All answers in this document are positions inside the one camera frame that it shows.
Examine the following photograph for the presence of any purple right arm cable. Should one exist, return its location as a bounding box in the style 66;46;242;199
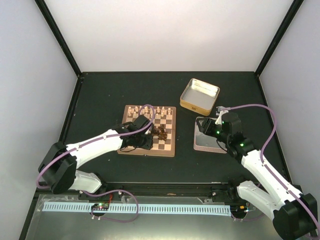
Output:
219;103;320;236

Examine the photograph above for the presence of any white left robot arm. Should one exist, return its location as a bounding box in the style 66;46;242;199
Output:
37;115;154;200

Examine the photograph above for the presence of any black frame post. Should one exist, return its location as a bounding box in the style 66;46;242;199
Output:
254;0;304;77
34;0;82;77

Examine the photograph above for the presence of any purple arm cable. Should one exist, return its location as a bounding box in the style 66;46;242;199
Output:
36;104;155;190
219;103;320;236

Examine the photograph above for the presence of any wooden chess board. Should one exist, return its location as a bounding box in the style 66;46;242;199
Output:
117;106;177;157

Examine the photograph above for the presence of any gold square tin box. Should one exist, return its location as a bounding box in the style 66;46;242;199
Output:
179;78;220;116

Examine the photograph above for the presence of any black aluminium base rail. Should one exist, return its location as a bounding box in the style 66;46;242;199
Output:
32;181;305;203

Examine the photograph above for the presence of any white slotted cable duct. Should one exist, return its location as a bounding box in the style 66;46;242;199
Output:
42;202;231;217

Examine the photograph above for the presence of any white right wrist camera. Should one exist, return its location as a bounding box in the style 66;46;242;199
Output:
215;106;231;125

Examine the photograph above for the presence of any silver patterned tin lid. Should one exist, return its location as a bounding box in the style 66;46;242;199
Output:
193;121;227;154

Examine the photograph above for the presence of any right controller circuit board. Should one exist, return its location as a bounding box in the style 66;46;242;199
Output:
230;205;250;213

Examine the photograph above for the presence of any pile of dark pieces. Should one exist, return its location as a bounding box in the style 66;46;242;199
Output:
150;124;168;141

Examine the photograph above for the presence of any left controller circuit board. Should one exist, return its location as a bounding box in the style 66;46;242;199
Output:
91;203;110;211

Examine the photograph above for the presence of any left black frame post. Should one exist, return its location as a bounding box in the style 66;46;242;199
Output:
34;0;82;77

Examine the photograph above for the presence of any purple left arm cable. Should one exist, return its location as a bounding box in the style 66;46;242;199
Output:
36;104;155;190

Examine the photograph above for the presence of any controller circuit board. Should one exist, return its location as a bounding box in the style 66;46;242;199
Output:
230;205;250;213
91;203;110;211

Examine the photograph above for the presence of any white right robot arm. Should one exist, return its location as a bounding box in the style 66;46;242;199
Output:
195;110;320;240

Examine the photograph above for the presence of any right black frame post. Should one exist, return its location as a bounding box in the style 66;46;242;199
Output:
254;0;304;77

